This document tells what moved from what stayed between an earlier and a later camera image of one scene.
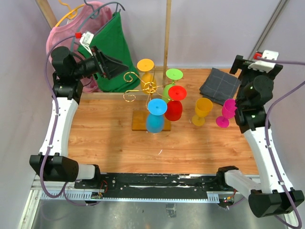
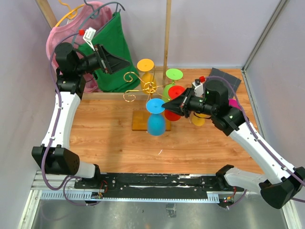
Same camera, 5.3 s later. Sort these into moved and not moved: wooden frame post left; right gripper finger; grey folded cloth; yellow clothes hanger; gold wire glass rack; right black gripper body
Moved: right black gripper body; right gripper finger
Not moved: grey folded cloth; gold wire glass rack; yellow clothes hanger; wooden frame post left
